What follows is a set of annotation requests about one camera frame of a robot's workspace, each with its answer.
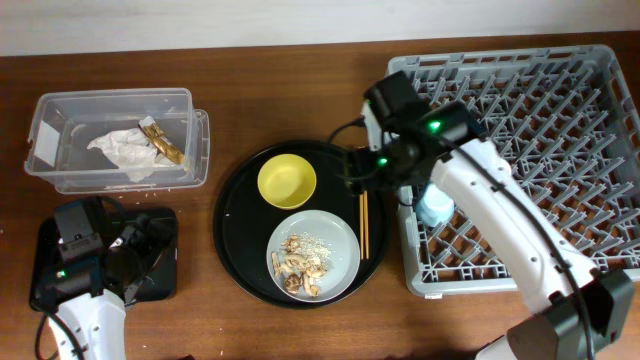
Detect light blue cup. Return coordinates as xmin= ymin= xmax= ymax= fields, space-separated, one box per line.
xmin=415 ymin=184 xmax=455 ymax=227

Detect wooden chopstick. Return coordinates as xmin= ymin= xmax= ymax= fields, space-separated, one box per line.
xmin=362 ymin=191 xmax=370 ymax=260
xmin=358 ymin=193 xmax=365 ymax=260

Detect white tissue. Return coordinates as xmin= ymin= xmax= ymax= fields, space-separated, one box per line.
xmin=87 ymin=128 xmax=174 ymax=183

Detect gold foil wrapper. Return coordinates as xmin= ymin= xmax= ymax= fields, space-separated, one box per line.
xmin=138 ymin=116 xmax=185 ymax=165

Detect yellow bowl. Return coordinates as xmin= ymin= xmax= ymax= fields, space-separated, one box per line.
xmin=257 ymin=154 xmax=317 ymax=210

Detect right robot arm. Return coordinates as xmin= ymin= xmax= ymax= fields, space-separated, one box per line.
xmin=353 ymin=72 xmax=635 ymax=359

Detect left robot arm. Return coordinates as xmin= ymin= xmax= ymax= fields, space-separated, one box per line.
xmin=29 ymin=196 xmax=179 ymax=359

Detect clear plastic waste bin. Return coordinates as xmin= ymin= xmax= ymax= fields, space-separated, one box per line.
xmin=24 ymin=88 xmax=211 ymax=194

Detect grey dishwasher rack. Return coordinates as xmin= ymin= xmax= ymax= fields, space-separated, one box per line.
xmin=385 ymin=45 xmax=639 ymax=299

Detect black rectangular tray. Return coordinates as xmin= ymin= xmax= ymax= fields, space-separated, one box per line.
xmin=28 ymin=207 xmax=179 ymax=311

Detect round black serving tray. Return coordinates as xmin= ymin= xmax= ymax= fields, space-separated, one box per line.
xmin=213 ymin=140 xmax=394 ymax=309

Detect food scraps on plate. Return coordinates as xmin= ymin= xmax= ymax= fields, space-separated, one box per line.
xmin=269 ymin=233 xmax=331 ymax=300

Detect grey plate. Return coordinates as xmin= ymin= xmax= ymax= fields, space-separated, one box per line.
xmin=266 ymin=210 xmax=360 ymax=304

